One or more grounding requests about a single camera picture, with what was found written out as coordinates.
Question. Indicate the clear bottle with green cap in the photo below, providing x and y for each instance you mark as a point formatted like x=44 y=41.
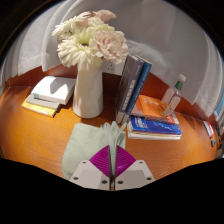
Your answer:
x=171 y=98

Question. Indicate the yellow lying book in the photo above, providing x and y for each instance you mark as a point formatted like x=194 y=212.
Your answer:
x=36 y=109

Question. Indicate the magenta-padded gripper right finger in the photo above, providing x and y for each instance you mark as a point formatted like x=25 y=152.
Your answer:
x=133 y=173

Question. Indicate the red booklet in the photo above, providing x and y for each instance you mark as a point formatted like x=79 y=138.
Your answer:
x=208 y=129

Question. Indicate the small dark object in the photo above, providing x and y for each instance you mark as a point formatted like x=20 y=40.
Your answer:
x=213 y=142

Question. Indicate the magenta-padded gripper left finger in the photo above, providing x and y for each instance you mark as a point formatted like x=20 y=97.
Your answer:
x=91 y=175

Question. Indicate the pale green towel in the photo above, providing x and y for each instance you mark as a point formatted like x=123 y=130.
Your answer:
x=83 y=146

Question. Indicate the white ceramic vase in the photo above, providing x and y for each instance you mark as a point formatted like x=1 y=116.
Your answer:
x=88 y=96

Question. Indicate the orange lying book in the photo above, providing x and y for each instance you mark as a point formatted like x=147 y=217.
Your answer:
x=148 y=106

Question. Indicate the white wall socket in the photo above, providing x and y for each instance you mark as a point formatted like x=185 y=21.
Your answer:
x=111 y=67

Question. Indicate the white thick lying book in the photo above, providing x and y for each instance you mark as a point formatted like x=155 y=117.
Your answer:
x=150 y=136

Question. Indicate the blue upright book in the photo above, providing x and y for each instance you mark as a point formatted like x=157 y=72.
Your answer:
x=141 y=80

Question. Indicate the white curtain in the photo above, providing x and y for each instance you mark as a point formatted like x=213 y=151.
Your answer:
x=166 y=36

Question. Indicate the white pink artificial flower bouquet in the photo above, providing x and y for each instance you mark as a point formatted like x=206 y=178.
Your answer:
x=90 y=40

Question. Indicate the dark upright book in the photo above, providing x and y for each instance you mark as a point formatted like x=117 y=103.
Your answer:
x=128 y=83

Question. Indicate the grey lying book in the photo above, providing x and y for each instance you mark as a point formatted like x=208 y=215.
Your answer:
x=38 y=101

